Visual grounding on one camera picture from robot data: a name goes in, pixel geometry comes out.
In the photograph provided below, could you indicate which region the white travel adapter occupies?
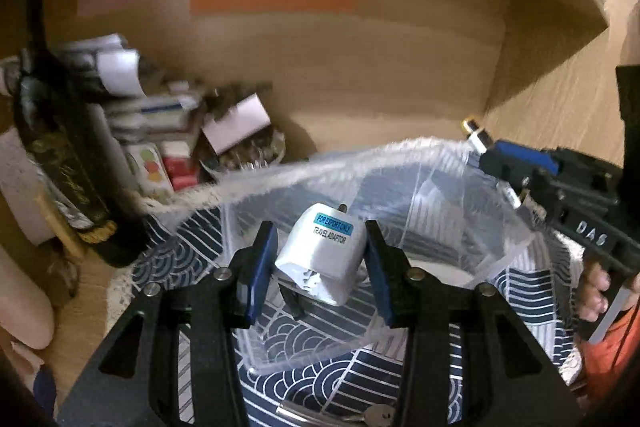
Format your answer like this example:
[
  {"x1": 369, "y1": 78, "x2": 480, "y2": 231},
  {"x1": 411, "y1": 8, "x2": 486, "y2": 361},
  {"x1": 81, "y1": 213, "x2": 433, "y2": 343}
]
[{"x1": 274, "y1": 203, "x2": 365, "y2": 308}]

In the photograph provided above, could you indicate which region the orange clothing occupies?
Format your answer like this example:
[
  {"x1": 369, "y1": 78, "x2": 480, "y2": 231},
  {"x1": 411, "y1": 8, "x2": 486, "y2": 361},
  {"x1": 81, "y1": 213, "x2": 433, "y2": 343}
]
[{"x1": 579, "y1": 307, "x2": 640, "y2": 400}]

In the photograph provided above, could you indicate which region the person's right hand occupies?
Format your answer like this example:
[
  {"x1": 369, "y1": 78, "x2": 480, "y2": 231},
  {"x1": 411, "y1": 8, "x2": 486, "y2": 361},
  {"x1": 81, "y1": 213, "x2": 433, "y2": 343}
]
[{"x1": 575, "y1": 261, "x2": 615, "y2": 339}]

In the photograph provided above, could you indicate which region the gold tipped white connector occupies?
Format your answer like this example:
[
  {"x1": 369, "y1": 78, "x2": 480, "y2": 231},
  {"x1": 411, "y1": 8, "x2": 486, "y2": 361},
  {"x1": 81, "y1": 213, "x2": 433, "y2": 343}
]
[{"x1": 461, "y1": 118, "x2": 496, "y2": 154}]

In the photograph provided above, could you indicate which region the pile of small boxes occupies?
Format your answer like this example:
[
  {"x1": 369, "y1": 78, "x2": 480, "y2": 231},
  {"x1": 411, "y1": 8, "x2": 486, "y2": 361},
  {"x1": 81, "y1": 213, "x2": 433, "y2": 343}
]
[{"x1": 54, "y1": 34, "x2": 287, "y2": 204}]

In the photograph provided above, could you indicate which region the dark wine bottle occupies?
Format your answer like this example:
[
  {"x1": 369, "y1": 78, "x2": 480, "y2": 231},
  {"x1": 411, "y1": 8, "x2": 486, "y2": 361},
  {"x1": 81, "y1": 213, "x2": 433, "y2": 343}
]
[{"x1": 14, "y1": 0, "x2": 147, "y2": 269}]

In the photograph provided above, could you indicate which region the pink rounded object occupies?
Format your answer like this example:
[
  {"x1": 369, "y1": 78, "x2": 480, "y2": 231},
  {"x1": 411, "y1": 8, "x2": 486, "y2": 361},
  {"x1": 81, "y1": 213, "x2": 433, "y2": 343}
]
[{"x1": 0, "y1": 243, "x2": 57, "y2": 350}]

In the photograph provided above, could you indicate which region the silver key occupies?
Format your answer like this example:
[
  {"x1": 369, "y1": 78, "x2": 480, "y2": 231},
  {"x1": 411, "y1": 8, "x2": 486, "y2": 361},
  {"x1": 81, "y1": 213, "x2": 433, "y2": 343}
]
[{"x1": 276, "y1": 401, "x2": 397, "y2": 427}]

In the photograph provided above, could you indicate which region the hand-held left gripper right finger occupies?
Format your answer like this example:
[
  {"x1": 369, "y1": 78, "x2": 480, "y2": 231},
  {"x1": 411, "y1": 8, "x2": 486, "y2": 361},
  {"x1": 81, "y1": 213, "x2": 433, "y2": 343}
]
[{"x1": 364, "y1": 219, "x2": 583, "y2": 427}]

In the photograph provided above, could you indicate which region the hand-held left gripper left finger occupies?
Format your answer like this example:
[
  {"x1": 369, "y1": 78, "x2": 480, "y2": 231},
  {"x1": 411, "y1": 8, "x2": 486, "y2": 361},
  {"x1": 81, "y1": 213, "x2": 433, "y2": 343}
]
[{"x1": 57, "y1": 221, "x2": 280, "y2": 427}]

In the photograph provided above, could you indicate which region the clear plastic bag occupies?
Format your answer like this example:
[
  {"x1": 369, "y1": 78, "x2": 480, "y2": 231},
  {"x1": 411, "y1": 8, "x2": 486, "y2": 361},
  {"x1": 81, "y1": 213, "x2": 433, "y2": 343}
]
[{"x1": 170, "y1": 136, "x2": 537, "y2": 375}]

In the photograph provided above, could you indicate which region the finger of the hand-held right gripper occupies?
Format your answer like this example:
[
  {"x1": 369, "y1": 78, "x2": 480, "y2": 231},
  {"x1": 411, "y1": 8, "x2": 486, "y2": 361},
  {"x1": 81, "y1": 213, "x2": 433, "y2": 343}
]
[
  {"x1": 502, "y1": 174, "x2": 568, "y2": 233},
  {"x1": 479, "y1": 138, "x2": 560, "y2": 188}
]

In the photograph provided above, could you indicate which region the white folded carton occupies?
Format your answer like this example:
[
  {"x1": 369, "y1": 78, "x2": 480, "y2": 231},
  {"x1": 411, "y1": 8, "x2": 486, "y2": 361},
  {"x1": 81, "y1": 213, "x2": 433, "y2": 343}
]
[{"x1": 201, "y1": 93, "x2": 272, "y2": 154}]

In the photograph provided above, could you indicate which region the blue wave patterned mat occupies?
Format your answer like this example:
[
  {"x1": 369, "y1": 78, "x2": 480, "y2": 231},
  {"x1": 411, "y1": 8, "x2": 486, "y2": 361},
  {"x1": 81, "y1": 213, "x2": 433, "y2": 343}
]
[{"x1": 106, "y1": 187, "x2": 587, "y2": 427}]

